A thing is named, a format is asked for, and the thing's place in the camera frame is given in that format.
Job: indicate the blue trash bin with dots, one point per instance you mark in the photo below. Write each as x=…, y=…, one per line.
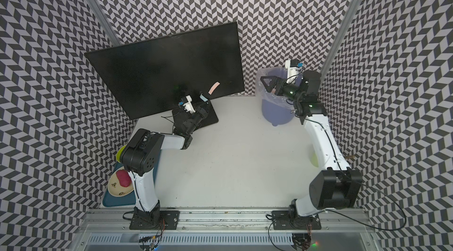
x=275, y=109

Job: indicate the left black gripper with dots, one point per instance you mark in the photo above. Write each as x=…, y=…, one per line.
x=197, y=111

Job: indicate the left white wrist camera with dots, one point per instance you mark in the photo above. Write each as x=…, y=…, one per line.
x=186, y=104

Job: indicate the black computer monitor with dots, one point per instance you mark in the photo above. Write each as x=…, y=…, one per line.
x=151, y=77

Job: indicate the lime green bowl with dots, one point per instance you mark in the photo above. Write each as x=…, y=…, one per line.
x=119, y=153

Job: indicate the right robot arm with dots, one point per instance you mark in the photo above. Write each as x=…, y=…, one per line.
x=337, y=185

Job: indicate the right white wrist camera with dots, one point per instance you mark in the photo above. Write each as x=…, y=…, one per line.
x=293, y=67

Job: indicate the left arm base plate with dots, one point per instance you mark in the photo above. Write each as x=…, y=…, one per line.
x=154, y=220

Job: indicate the black monitor stand base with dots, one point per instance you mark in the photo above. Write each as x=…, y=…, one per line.
x=210, y=119

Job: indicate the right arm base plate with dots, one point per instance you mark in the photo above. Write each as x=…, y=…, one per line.
x=283, y=221

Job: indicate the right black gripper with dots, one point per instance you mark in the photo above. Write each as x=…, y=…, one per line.
x=278, y=86

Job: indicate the small blue sticky note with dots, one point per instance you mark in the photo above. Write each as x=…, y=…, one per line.
x=203, y=98

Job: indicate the light green cup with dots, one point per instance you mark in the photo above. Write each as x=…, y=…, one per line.
x=313, y=157

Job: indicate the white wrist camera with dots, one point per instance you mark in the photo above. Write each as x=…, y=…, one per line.
x=293, y=67
x=186, y=104

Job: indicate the pink narrow sticky note right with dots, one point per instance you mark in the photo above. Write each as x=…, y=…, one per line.
x=213, y=88

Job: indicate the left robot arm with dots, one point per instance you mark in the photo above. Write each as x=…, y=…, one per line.
x=141, y=154

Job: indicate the red fruit toy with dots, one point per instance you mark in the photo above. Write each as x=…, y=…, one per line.
x=123, y=178

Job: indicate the aluminium mounting rail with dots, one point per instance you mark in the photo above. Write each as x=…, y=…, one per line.
x=224, y=220

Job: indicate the beige plate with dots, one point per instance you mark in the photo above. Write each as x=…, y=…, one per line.
x=115, y=189

